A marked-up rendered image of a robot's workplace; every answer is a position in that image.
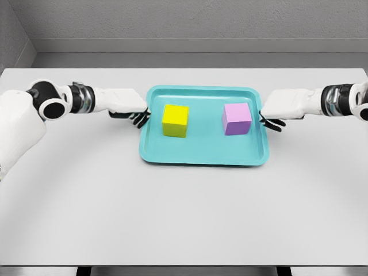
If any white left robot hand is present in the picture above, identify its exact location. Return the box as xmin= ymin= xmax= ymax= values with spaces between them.
xmin=108 ymin=87 xmax=151 ymax=129

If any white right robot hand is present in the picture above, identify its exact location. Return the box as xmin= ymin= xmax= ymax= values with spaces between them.
xmin=258 ymin=88 xmax=306 ymax=133

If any purple cube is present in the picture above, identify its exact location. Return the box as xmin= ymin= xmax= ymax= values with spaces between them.
xmin=221 ymin=102 xmax=252 ymax=136

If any yellow cube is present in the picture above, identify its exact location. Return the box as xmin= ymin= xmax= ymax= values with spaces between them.
xmin=162 ymin=103 xmax=190 ymax=139

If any teal plastic tray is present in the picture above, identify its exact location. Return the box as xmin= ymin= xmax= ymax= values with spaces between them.
xmin=138 ymin=85 xmax=270 ymax=167

